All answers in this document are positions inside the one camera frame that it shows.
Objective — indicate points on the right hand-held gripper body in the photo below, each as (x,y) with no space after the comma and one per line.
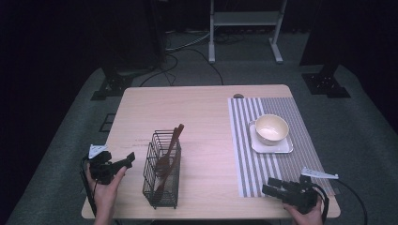
(302,195)

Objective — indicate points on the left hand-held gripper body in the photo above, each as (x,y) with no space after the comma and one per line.
(101,170)

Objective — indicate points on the cream bowl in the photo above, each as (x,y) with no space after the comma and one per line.
(270,129)

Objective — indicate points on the person's right hand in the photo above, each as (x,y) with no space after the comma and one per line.
(309,218)

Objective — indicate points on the person's left hand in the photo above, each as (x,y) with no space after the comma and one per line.
(104,195)

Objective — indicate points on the grey striped placemat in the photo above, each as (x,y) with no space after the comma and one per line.
(250,175)

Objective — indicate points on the white square plate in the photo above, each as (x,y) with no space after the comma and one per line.
(272,149)

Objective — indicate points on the brown wooden spoon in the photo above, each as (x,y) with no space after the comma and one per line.
(162,165)

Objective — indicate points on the black metal stand base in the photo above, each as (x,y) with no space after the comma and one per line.
(112,86)
(327,84)

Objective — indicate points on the square floor hatch frame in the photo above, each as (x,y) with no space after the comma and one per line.
(108,122)

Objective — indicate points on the white metal table frame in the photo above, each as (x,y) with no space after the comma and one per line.
(247,18)

